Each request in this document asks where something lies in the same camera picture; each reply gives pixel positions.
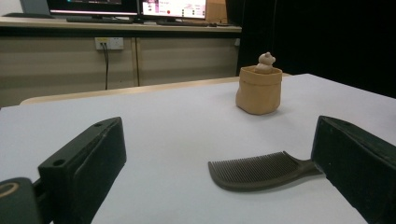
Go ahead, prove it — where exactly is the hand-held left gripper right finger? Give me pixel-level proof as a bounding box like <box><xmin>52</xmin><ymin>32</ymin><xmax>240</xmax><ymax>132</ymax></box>
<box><xmin>310</xmin><ymin>115</ymin><xmax>396</xmax><ymax>224</ymax></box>

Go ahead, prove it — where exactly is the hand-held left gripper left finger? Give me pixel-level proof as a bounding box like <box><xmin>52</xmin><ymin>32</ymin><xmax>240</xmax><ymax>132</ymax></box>
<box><xmin>37</xmin><ymin>117</ymin><xmax>128</xmax><ymax>224</ymax></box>

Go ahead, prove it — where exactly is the dark brown comb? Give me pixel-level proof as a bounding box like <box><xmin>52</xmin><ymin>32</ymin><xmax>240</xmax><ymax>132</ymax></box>
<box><xmin>207</xmin><ymin>150</ymin><xmax>326</xmax><ymax>193</ymax></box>

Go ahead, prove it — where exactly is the tan holder with bear figure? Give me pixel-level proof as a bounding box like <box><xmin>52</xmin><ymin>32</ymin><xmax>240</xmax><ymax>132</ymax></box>
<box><xmin>234</xmin><ymin>51</ymin><xmax>284</xmax><ymax>116</ymax></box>

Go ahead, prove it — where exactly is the wooden table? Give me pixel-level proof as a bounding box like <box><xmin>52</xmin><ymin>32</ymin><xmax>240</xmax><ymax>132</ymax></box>
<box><xmin>20</xmin><ymin>73</ymin><xmax>292</xmax><ymax>106</ymax></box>

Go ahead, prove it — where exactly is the long beige desk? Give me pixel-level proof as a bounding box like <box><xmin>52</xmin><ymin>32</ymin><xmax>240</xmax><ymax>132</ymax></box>
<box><xmin>0</xmin><ymin>16</ymin><xmax>243</xmax><ymax>108</ymax></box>

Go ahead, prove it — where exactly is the black curtain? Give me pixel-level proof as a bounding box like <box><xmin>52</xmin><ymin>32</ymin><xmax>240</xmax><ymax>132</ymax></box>
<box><xmin>225</xmin><ymin>0</ymin><xmax>396</xmax><ymax>99</ymax></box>

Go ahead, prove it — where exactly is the black keyboard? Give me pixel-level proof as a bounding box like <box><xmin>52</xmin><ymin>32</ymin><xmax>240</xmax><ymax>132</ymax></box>
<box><xmin>65</xmin><ymin>16</ymin><xmax>134</xmax><ymax>25</ymax></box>
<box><xmin>155</xmin><ymin>20</ymin><xmax>218</xmax><ymax>28</ymax></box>

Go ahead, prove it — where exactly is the dark screen monitor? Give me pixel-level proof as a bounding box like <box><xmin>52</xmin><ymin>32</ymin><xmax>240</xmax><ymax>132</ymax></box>
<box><xmin>46</xmin><ymin>0</ymin><xmax>139</xmax><ymax>17</ymax></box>

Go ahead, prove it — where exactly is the grey chair back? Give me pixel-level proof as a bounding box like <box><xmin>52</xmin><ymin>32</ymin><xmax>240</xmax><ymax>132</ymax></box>
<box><xmin>19</xmin><ymin>0</ymin><xmax>52</xmax><ymax>17</ymax></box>

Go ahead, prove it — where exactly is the bright screen monitor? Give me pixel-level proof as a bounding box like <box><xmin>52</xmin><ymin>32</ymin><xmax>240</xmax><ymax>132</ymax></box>
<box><xmin>138</xmin><ymin>0</ymin><xmax>208</xmax><ymax>21</ymax></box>

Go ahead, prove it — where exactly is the cardboard box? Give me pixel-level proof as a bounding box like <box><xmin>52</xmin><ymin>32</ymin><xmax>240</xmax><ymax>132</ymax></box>
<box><xmin>205</xmin><ymin>0</ymin><xmax>228</xmax><ymax>24</ymax></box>

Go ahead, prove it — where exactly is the black power cable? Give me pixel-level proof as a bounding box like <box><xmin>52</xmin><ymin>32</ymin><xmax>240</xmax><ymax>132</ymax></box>
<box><xmin>102</xmin><ymin>42</ymin><xmax>110</xmax><ymax>91</ymax></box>

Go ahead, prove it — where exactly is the white wall power outlet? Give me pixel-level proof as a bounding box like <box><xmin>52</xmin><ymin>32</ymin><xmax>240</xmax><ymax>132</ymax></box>
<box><xmin>94</xmin><ymin>36</ymin><xmax>124</xmax><ymax>51</ymax></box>

